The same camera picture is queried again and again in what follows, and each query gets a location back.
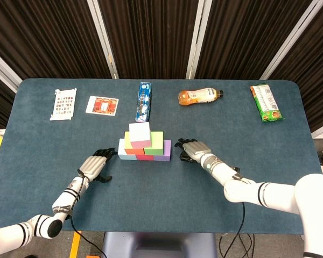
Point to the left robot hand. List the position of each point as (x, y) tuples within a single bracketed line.
[(94, 165)]

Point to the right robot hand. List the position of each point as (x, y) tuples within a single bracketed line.
[(196, 150)]

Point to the light blue cube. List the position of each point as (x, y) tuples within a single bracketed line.
[(121, 153)]

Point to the purple cube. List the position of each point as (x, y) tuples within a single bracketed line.
[(165, 154)]

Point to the orange yellow cube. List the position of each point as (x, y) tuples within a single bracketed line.
[(130, 150)]

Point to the green cube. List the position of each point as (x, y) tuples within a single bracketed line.
[(157, 142)]

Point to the red tan cube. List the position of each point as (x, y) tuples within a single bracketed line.
[(145, 157)]

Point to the pink cube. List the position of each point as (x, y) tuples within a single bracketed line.
[(140, 134)]

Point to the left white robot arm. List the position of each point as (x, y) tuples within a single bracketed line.
[(43, 215)]

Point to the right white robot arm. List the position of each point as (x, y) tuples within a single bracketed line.
[(272, 193)]

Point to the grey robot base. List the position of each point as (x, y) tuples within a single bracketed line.
[(158, 246)]

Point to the orange drink bottle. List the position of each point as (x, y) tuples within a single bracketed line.
[(196, 97)]

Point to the red and white card packet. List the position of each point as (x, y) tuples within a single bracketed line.
[(102, 106)]

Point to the white sticker sheet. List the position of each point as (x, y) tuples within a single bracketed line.
[(63, 104)]

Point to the blue felt table cover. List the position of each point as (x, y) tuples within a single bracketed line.
[(150, 204)]

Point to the blue biscuit box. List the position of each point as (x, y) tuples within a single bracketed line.
[(143, 104)]

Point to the green snack bag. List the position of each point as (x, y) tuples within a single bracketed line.
[(267, 103)]

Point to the dark brown curtain panel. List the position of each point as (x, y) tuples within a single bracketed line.
[(0, 107), (150, 37), (312, 80), (239, 35), (43, 35)]

